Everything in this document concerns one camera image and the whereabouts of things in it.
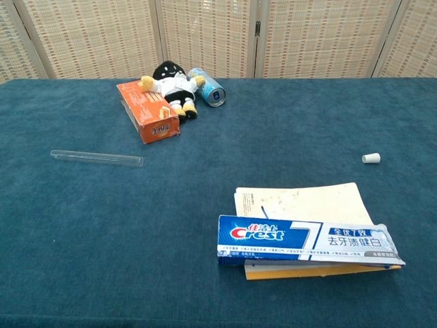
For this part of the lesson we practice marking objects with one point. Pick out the clear glass test tube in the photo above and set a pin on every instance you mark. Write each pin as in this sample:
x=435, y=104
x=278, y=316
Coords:
x=95, y=158

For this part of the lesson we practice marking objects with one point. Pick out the small white stopper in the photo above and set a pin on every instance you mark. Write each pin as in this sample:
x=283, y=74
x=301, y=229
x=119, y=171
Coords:
x=371, y=158

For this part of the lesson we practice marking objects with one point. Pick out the light blue drink can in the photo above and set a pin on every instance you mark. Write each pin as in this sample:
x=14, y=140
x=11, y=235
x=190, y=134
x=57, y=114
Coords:
x=211, y=90

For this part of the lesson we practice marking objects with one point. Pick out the orange carton box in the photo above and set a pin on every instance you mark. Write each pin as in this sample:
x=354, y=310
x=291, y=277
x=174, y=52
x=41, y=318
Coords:
x=147, y=109

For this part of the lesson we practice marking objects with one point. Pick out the black-headed plush doll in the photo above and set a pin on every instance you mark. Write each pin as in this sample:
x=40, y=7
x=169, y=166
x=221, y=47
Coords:
x=174, y=85

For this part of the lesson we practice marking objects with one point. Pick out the blue Crest toothpaste box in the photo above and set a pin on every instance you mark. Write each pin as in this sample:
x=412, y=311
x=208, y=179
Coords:
x=273, y=239

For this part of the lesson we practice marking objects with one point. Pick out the cream paper booklet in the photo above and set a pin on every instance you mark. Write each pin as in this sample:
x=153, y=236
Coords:
x=307, y=201

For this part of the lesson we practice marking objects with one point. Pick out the dark blue tablecloth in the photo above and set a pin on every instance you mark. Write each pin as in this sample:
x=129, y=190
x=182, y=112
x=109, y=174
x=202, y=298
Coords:
x=102, y=239

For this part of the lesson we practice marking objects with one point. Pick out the woven folding screen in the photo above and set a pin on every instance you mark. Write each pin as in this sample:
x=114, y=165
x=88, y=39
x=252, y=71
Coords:
x=102, y=34

